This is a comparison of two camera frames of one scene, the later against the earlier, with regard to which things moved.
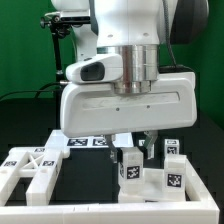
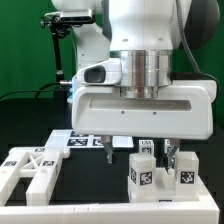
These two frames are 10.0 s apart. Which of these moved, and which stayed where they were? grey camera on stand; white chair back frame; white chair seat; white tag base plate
Moved: white chair seat
Stayed: grey camera on stand; white chair back frame; white tag base plate
